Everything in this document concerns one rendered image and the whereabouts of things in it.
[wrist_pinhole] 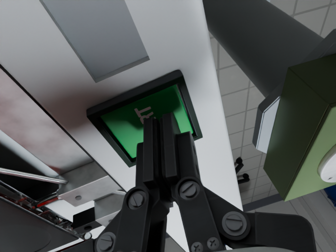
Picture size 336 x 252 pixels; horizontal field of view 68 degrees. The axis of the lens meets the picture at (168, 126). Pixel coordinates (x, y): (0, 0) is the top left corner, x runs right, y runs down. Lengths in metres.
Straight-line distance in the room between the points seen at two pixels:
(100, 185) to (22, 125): 0.10
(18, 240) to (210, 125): 0.32
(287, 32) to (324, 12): 1.05
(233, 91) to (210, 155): 1.39
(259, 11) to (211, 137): 0.52
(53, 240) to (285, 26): 0.58
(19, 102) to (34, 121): 0.02
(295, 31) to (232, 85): 0.99
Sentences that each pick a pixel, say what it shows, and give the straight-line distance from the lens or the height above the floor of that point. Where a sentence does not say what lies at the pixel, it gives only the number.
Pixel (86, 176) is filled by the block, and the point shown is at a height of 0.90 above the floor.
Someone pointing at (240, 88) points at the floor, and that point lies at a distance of 1.59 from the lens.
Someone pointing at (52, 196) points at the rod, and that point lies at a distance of 0.33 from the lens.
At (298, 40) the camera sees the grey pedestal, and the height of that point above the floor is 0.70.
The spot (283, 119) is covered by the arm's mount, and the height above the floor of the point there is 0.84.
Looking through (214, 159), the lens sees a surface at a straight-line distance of 0.21.
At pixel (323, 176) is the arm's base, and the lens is 0.49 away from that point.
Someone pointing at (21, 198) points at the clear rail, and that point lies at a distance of 0.33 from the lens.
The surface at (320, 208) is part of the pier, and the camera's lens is 3.00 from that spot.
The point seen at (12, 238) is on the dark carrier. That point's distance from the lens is 0.41.
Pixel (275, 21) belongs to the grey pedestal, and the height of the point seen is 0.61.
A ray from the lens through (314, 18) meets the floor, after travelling 1.60.
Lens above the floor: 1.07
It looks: 43 degrees down
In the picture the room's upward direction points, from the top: 160 degrees clockwise
